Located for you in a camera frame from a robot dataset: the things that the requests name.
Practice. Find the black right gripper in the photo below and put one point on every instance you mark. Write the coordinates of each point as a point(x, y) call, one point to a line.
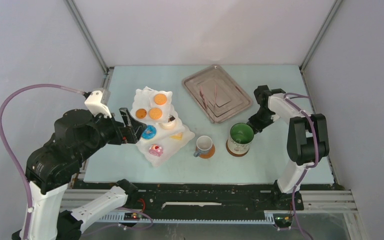
point(257, 127)

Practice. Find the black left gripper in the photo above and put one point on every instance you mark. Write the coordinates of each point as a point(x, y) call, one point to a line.
point(130, 132)

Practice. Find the blue frosted donut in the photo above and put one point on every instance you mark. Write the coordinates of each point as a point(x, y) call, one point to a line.
point(149, 133)

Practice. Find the brown cookie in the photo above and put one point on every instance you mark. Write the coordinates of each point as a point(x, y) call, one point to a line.
point(141, 113)

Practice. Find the green interior floral mug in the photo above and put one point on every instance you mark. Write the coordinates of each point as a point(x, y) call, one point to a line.
point(240, 137)

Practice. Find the orange cookie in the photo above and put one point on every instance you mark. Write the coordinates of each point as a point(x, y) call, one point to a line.
point(160, 99)
point(155, 113)

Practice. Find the pink swiss roll cake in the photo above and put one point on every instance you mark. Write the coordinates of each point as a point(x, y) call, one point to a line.
point(156, 150)

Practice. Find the dark brown wooden saucer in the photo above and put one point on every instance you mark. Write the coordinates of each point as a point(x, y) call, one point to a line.
point(236, 154)

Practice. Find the white chocolate donut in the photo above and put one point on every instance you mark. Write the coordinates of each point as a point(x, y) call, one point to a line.
point(169, 124)

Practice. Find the orange cookie front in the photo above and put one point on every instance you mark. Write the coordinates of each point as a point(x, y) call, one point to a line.
point(160, 99)

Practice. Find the pink-tipped metal tongs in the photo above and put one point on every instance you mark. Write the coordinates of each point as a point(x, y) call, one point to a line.
point(209, 104)

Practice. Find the yellow cake slice with cherry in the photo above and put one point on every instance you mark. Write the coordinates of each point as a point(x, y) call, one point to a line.
point(177, 136)

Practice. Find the white grey mug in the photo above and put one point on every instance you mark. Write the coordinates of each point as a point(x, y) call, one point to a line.
point(203, 145)

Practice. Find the light brown coaster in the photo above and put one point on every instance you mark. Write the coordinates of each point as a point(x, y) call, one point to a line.
point(208, 154)

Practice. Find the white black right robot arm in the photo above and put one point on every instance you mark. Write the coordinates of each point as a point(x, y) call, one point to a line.
point(307, 137)

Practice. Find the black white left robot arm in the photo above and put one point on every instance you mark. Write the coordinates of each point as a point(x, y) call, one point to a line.
point(78, 134)

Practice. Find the white spare arm link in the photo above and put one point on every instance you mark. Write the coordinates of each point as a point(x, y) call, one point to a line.
point(71, 224)

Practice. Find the white three-tier dessert stand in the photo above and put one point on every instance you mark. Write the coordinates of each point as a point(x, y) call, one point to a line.
point(144, 99)

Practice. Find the stainless steel tray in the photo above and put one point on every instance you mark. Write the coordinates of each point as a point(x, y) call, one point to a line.
point(231, 98)

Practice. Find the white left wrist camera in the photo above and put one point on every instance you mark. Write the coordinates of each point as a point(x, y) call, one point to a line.
point(97, 102)

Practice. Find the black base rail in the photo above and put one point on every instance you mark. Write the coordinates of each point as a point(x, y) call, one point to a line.
point(212, 202)

